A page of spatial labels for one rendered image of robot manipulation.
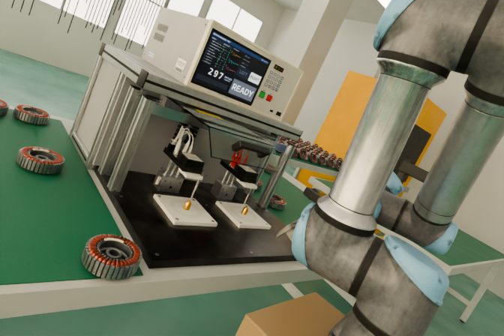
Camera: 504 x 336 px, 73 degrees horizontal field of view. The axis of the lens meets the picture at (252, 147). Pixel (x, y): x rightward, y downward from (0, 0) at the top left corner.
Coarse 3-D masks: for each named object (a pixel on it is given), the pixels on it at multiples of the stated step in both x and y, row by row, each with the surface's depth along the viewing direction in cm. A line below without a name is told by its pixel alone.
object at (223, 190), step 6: (216, 180) 127; (216, 186) 127; (222, 186) 124; (228, 186) 126; (234, 186) 129; (216, 192) 126; (222, 192) 126; (228, 192) 128; (234, 192) 129; (222, 198) 127; (228, 198) 129
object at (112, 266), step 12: (96, 240) 69; (108, 240) 71; (120, 240) 72; (84, 252) 66; (96, 252) 65; (108, 252) 68; (120, 252) 70; (132, 252) 71; (84, 264) 65; (96, 264) 64; (108, 264) 64; (120, 264) 65; (132, 264) 67; (108, 276) 64; (120, 276) 66
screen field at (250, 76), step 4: (240, 68) 109; (240, 72) 110; (244, 72) 111; (248, 72) 112; (252, 72) 113; (240, 76) 111; (244, 76) 112; (248, 76) 113; (252, 76) 113; (256, 76) 115; (260, 76) 116; (248, 80) 113; (252, 80) 114; (256, 80) 115; (256, 84) 116
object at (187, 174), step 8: (168, 152) 109; (184, 152) 107; (176, 160) 105; (184, 160) 102; (192, 160) 102; (200, 160) 106; (168, 168) 110; (184, 168) 102; (192, 168) 103; (200, 168) 105; (184, 176) 101; (192, 176) 102; (200, 176) 104
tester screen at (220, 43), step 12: (216, 36) 100; (216, 48) 101; (228, 48) 104; (240, 48) 106; (204, 60) 101; (216, 60) 103; (228, 60) 105; (240, 60) 108; (252, 60) 111; (264, 60) 114; (204, 72) 102; (228, 72) 107; (264, 72) 116; (204, 84) 104; (228, 84) 109; (252, 84) 115
